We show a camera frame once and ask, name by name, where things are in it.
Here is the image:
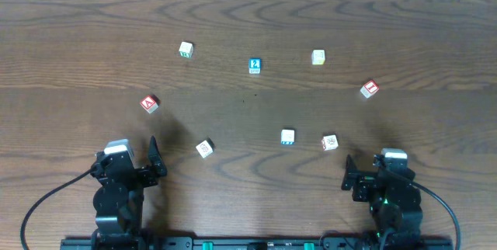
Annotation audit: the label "green letter R block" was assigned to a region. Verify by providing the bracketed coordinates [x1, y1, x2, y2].
[179, 41, 194, 58]

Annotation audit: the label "blue number 2 block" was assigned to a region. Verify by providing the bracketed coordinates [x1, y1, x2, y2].
[248, 58, 262, 75]

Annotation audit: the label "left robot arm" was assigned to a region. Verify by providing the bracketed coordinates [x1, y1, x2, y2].
[90, 137, 167, 249]

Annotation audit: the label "wooden block blue edge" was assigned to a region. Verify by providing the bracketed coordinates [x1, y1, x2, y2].
[280, 129, 295, 145]

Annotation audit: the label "red number 1 block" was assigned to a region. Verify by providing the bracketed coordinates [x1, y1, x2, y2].
[360, 80, 380, 99]

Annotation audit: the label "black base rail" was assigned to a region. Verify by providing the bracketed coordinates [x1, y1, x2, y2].
[60, 235, 454, 250]

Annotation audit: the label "yellow-edged wooden block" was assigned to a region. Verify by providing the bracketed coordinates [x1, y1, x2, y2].
[311, 50, 325, 65]

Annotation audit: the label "red letter A block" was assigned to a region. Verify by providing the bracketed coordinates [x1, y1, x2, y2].
[140, 95, 158, 113]

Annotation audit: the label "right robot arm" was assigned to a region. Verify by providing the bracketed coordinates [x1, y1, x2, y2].
[341, 148, 422, 249]

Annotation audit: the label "wooden block black edge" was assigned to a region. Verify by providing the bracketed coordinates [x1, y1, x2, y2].
[196, 138, 214, 158]

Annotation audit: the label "wooden block red drawing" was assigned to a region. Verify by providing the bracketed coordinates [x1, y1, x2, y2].
[321, 134, 339, 151]

